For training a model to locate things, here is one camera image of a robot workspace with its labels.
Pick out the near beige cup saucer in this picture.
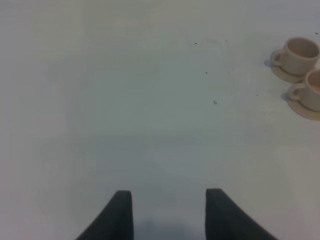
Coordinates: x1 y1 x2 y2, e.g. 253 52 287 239
286 98 320 121

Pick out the far beige teacup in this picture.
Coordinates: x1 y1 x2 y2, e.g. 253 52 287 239
270 37 320 77

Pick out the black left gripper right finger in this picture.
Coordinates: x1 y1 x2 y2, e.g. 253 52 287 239
205 188 276 240

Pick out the beige teacup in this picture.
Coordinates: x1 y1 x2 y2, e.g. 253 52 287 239
287 69 320 112
270 37 320 77

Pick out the far beige cup saucer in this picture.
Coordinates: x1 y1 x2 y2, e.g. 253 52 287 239
271 61 316 84

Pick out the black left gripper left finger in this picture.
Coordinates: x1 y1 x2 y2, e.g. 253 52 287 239
77 190 134 240

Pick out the near beige teacup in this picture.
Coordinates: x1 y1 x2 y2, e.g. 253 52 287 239
287 69 320 112

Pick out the beige cup saucer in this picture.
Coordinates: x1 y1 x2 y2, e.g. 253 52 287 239
286 98 320 121
271 61 316 84

